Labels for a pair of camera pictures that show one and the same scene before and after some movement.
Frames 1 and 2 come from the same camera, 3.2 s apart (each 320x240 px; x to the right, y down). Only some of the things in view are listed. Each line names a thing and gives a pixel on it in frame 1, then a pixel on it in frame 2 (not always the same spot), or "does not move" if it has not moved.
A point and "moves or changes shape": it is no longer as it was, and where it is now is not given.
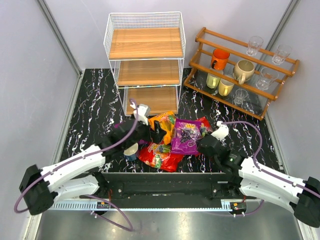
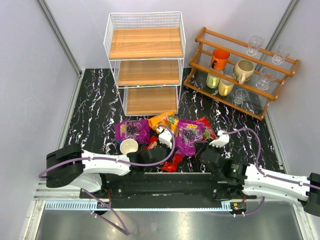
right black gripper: [203, 144] -> [211, 153]
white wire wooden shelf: [146, 51] does not move
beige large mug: [243, 70] does not move
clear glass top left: [254, 45] does not move
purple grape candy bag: [185, 136] moves or changes shape
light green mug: [212, 81] does not move
